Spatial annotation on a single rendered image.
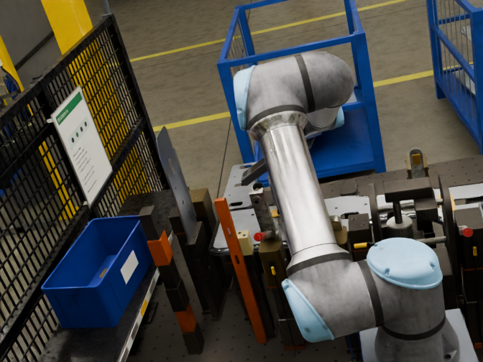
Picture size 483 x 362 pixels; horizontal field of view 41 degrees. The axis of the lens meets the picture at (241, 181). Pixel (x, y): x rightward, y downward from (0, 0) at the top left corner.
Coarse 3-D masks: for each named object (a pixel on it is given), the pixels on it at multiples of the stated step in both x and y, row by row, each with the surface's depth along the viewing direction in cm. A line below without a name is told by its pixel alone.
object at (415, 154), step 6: (414, 150) 182; (420, 150) 183; (414, 156) 182; (420, 156) 183; (414, 162) 183; (420, 162) 183; (414, 168) 184; (420, 168) 184; (414, 174) 185; (420, 174) 184
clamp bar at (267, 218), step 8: (256, 184) 163; (256, 192) 160; (264, 192) 162; (256, 200) 160; (264, 200) 161; (256, 208) 163; (264, 208) 163; (256, 216) 165; (264, 216) 165; (264, 224) 167; (272, 224) 167; (264, 232) 169; (272, 232) 168; (264, 240) 170
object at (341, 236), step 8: (336, 232) 162; (344, 232) 162; (336, 240) 160; (344, 240) 159; (344, 248) 158; (352, 256) 168; (352, 336) 173; (352, 344) 175; (360, 344) 173; (352, 352) 175; (360, 352) 175; (352, 360) 173
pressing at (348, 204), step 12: (456, 192) 177; (468, 192) 176; (480, 192) 174; (336, 204) 187; (348, 204) 185; (360, 204) 184; (384, 204) 181; (468, 204) 171; (240, 216) 194; (252, 216) 192; (384, 216) 175; (408, 216) 173; (216, 228) 192; (228, 228) 190; (240, 228) 188; (252, 228) 186; (348, 228) 175; (216, 240) 186; (252, 240) 181; (216, 252) 180; (228, 252) 180
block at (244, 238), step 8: (240, 232) 174; (248, 232) 173; (240, 240) 172; (248, 240) 172; (248, 248) 173; (248, 256) 175; (248, 264) 177; (256, 264) 178; (248, 272) 178; (256, 272) 178; (256, 280) 179; (256, 288) 180; (256, 296) 182; (264, 296) 183; (264, 304) 183; (264, 312) 185; (264, 320) 186; (272, 320) 189; (264, 328) 188; (272, 328) 188; (272, 336) 188
